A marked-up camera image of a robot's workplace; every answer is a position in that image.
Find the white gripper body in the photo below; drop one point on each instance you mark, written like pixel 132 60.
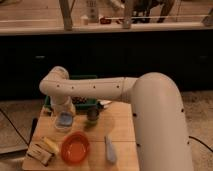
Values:
pixel 60 105

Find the blue sponge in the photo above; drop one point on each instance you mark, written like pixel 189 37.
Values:
pixel 64 119

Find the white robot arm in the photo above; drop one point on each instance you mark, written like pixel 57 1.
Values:
pixel 157 108

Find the white paper cup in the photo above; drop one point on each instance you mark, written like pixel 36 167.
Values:
pixel 61 128

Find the green plastic basket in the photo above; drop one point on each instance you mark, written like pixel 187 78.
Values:
pixel 81 103

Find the yellow banana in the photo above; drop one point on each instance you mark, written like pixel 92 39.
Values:
pixel 51 144

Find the orange plastic bowl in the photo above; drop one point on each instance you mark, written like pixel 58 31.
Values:
pixel 74 148

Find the beige wooden toy block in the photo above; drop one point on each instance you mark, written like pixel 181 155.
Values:
pixel 40 154

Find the red object on shelf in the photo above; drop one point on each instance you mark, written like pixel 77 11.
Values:
pixel 104 20

